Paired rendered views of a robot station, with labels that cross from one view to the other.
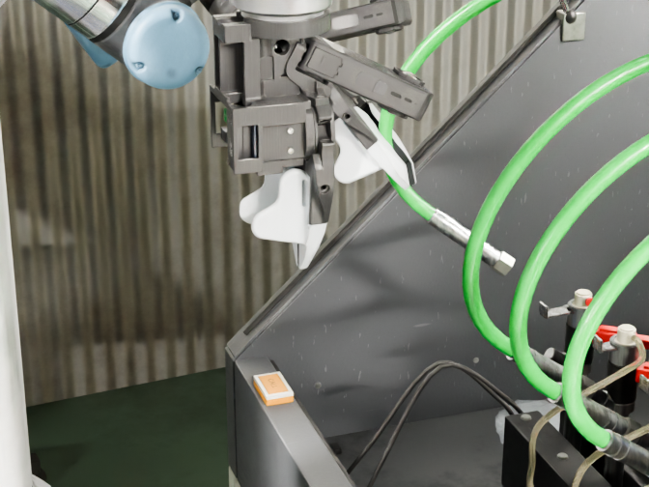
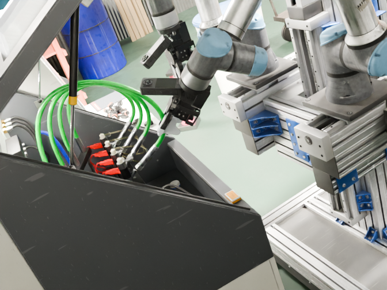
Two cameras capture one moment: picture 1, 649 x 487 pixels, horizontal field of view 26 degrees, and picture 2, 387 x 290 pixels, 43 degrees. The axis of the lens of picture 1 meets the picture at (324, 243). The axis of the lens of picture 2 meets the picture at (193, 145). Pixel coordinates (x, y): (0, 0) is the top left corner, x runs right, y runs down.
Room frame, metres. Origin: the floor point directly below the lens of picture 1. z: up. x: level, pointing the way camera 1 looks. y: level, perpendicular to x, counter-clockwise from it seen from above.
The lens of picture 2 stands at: (2.54, 0.09, 1.79)
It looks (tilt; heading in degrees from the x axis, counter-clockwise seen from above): 27 degrees down; 184
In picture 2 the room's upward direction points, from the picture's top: 20 degrees counter-clockwise
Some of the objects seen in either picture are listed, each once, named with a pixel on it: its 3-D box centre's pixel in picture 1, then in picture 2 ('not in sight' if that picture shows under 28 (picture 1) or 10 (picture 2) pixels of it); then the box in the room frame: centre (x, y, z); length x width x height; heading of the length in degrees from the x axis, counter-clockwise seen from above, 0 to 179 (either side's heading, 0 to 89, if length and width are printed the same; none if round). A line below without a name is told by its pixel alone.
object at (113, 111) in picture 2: not in sight; (116, 109); (0.45, -0.34, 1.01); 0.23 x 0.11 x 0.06; 19
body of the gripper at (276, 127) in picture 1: (274, 89); (176, 43); (1.05, 0.04, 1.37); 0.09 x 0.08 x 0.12; 109
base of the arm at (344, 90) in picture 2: not in sight; (346, 79); (1.09, 0.52, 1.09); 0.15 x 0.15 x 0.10
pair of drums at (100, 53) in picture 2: not in sight; (88, 30); (-4.03, -1.18, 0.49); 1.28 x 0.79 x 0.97; 24
